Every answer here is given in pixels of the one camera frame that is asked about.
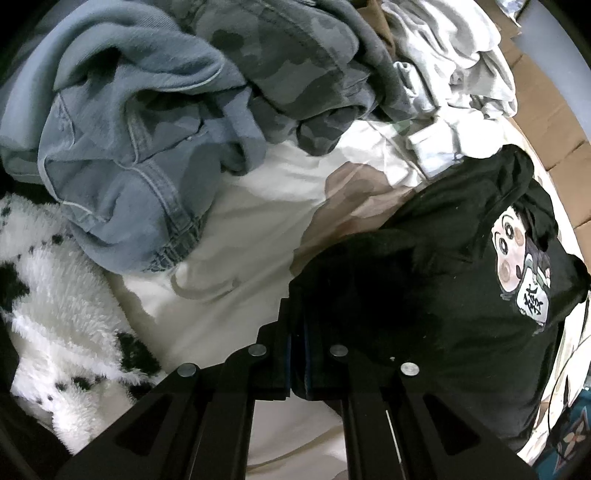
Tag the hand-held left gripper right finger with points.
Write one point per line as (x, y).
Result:
(323, 374)

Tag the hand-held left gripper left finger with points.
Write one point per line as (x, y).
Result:
(274, 369)

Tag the black cartoon print t-shirt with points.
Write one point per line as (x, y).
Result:
(438, 277)

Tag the cream printed bed sheet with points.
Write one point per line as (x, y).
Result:
(240, 221)

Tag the white fluffy spotted blanket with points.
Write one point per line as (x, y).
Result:
(60, 314)

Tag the blue denim jeans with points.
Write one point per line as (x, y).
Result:
(124, 194)

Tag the teal printed blanket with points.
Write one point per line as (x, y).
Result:
(568, 443)

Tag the grey camouflage garment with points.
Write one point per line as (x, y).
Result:
(295, 69)

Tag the white printed garment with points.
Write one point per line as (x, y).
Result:
(452, 69)

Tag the brown cardboard box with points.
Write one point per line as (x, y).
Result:
(545, 101)

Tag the brown garment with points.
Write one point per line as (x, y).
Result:
(378, 23)

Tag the blue-grey sweatshirt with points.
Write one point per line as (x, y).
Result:
(101, 41)

